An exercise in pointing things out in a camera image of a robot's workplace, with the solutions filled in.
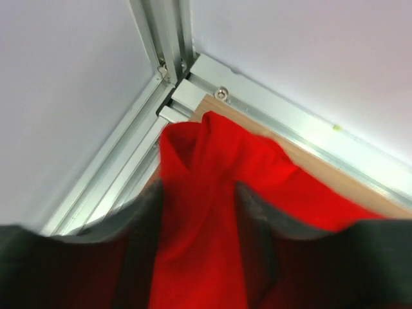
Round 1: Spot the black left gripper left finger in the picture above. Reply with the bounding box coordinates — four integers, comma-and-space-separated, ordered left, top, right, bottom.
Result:
1, 182, 164, 308

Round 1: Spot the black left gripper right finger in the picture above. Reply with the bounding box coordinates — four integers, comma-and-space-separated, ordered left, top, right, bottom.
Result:
236, 183, 411, 308

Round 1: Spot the red t shirt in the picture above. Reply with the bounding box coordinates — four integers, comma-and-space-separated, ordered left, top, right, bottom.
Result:
149, 112, 380, 308

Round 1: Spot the left side aluminium rail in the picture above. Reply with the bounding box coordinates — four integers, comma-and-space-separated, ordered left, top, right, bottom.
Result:
41, 76, 174, 236

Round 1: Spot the rear aluminium frame rail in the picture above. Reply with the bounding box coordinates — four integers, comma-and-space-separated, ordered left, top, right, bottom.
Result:
172, 55, 411, 208

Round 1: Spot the left rear frame post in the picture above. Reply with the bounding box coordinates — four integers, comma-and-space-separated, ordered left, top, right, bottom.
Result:
129, 0, 197, 86

